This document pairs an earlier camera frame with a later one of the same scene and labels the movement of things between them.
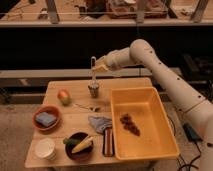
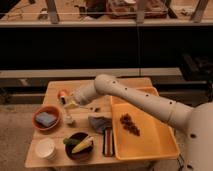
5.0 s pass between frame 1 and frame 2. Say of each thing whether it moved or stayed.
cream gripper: moved
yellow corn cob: stayed
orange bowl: stayed
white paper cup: stayed
